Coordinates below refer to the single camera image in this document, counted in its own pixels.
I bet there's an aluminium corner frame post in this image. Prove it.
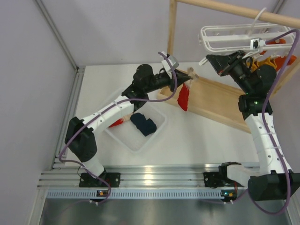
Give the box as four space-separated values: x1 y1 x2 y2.
35 0 79 71

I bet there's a clear plastic bin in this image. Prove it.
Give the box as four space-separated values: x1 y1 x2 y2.
105 103 167 153

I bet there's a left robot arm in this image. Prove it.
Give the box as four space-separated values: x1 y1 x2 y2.
65 64 192 186

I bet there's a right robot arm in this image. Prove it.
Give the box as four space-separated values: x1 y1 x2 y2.
206 51 300 201

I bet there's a red and beige sock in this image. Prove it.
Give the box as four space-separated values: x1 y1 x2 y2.
177 67 199 111

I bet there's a white plastic clip hanger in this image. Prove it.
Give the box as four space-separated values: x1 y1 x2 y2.
198 8 295 59

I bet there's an orange sock far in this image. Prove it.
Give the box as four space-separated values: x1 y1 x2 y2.
266 38 286 45

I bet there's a navy blue sock pair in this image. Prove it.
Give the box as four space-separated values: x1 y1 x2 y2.
130 112 157 136

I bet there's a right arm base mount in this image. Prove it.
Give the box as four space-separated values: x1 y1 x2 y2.
203 162 237 188

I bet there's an aluminium rail beam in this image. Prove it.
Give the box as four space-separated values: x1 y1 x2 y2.
37 164 219 188

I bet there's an orange sock near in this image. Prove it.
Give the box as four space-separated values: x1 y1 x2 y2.
273 55 297 72

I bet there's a grey slotted cable duct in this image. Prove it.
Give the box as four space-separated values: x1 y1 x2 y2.
46 189 237 200

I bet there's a wooden drying rack frame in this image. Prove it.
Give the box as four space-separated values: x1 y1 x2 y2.
167 0 300 133

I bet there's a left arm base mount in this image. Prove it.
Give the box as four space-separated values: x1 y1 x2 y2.
79 172 121 188

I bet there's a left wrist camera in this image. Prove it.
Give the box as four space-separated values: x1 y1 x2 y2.
161 52 179 72

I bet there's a yellow sock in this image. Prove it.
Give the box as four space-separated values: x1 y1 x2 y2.
251 58 277 72

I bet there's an orange sock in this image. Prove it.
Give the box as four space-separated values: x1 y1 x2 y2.
273 55 297 72
266 38 286 45

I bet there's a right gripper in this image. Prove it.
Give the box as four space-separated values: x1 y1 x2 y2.
206 50 253 94

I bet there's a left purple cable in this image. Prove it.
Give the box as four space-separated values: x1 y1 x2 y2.
58 51 178 205

